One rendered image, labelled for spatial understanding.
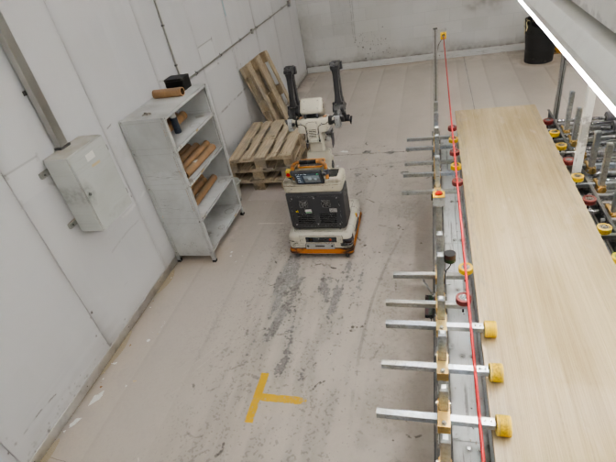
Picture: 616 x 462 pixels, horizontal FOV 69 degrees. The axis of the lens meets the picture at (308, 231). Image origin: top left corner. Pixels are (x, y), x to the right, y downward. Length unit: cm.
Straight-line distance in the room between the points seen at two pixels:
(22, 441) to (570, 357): 328
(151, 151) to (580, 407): 356
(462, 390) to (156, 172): 312
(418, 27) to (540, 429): 847
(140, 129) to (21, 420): 233
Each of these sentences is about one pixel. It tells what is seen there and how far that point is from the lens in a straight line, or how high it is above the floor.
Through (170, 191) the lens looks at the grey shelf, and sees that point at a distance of 436.
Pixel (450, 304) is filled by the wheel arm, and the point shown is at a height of 86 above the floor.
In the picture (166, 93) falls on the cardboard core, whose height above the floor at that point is 160.
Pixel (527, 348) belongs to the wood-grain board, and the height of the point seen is 90.
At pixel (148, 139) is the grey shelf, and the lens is 418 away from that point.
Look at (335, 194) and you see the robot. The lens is 399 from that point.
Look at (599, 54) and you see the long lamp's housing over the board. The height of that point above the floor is 237.
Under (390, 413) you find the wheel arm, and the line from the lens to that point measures 203.
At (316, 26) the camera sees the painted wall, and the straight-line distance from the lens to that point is 997.
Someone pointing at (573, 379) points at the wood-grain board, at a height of 90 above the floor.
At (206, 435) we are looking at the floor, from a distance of 335.
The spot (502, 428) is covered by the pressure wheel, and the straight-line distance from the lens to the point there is 202.
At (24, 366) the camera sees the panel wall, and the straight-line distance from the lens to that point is 359.
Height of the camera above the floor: 267
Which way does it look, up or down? 34 degrees down
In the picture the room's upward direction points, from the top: 12 degrees counter-clockwise
